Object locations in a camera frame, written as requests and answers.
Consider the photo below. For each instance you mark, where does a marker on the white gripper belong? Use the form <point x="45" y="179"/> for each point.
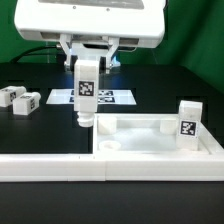
<point x="130" y="23"/>

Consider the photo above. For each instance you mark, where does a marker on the white square tabletop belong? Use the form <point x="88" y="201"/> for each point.
<point x="146" y="134"/>

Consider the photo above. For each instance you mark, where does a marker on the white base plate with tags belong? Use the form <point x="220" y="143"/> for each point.
<point x="105" y="97"/>

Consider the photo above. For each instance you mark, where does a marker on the white L-shaped fence wall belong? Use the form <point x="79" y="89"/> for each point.
<point x="111" y="167"/>

